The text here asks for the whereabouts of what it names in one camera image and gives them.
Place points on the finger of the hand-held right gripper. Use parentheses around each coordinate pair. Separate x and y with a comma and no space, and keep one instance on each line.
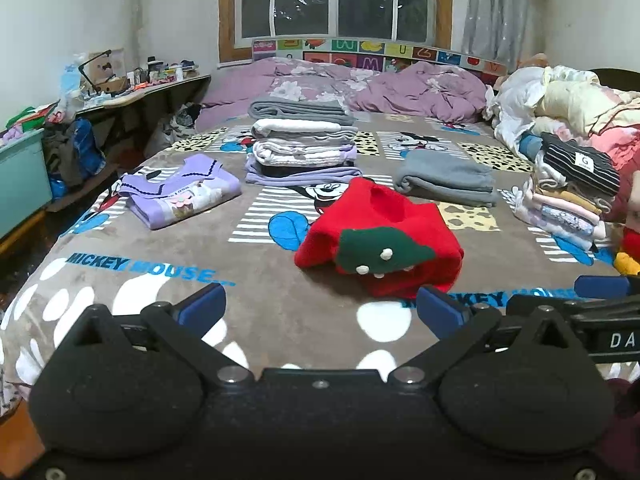
(600,310)
(600,286)

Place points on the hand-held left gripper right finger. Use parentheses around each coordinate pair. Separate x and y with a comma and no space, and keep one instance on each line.
(440,311)

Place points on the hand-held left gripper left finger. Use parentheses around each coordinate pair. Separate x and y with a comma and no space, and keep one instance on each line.
(202,306)

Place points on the red sweater with green patch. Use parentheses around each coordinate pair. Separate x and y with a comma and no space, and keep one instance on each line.
(400,225)

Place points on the stack of pastel folded clothes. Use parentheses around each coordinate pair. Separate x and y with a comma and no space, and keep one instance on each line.
(560,210)

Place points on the stack of grey lilac clothes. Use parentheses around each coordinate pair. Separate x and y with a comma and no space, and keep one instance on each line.
(300,152)

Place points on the yellow knit folded sweater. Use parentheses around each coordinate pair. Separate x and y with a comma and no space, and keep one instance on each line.
(627,263)

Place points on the printed cartoon blanket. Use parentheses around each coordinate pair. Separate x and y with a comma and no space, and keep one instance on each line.
(200,260)

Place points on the red knit folded sweater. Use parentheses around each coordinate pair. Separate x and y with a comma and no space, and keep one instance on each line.
(632,240)

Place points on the lilac folded sweater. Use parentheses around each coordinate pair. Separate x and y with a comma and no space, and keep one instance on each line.
(200,185)

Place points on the black striped folded garment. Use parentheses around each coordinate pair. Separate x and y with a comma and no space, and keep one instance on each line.
(565,160)

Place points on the grey folded garment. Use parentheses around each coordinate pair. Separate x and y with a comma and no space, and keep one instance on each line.
(445,175)

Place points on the blue and white cloth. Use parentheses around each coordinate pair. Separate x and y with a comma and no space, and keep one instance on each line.
(527,145)

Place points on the white plastic bag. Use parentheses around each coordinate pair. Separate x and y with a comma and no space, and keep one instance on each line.
(165,135)

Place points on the cream quilt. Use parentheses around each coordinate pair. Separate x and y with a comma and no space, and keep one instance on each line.
(585,100)

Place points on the blue bag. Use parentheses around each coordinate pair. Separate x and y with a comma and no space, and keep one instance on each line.
(85,150)

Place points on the white quilt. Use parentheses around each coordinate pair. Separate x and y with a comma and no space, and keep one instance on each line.
(515,100)

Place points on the purple floral duvet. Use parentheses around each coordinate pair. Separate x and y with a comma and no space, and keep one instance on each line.
(425,90)

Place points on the teal storage box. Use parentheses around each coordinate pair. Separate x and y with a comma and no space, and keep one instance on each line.
(20,180)

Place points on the wooden desk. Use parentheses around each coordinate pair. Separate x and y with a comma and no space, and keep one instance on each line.
(150,90)

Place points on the peach plush toy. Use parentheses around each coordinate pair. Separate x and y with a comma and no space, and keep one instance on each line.
(535,60)

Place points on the clutter of small bottles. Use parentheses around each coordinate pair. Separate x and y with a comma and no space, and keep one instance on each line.
(160,72)

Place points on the colourful cloth pile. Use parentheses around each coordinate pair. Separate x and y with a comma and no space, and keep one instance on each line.
(25,117)

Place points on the black desk lamp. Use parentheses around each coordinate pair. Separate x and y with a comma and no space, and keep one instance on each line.
(95,67)

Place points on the colourful tiled headboard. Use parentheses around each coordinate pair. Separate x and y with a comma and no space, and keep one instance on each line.
(370,47)

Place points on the grey curtain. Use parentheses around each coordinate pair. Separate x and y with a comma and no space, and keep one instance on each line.
(495,5)

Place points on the clear plastic cover white trim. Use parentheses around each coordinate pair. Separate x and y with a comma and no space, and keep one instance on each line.
(274,0)

